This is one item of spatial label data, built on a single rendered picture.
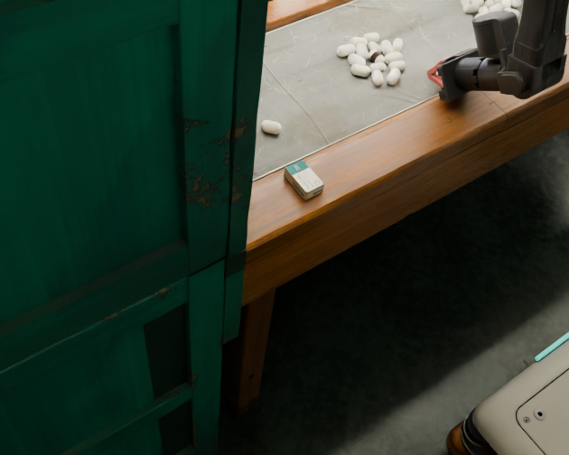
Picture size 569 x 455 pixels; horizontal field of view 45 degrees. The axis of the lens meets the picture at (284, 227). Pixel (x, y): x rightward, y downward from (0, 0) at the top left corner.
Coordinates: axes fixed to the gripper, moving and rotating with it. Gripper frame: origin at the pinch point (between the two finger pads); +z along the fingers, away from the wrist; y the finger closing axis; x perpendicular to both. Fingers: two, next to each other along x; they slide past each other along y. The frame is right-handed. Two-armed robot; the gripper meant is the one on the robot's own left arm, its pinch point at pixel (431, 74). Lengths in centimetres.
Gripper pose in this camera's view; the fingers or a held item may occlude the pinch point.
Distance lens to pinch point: 135.3
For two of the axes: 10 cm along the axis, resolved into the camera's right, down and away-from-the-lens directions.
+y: -8.2, 4.2, -3.8
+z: -4.9, -1.9, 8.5
